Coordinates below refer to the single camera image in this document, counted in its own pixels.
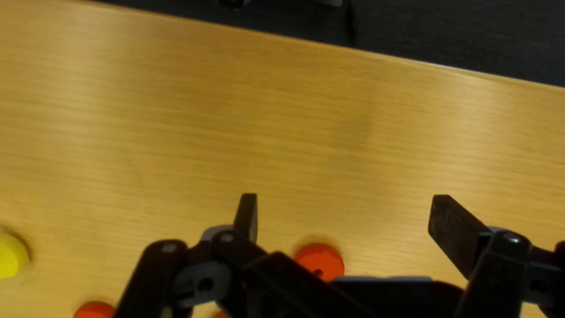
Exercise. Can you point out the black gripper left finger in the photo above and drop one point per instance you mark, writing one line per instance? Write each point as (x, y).
(195, 283)

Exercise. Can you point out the yellow disc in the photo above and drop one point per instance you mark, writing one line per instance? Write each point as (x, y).
(12, 256)

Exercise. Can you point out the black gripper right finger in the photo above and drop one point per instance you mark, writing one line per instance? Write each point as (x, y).
(506, 276)

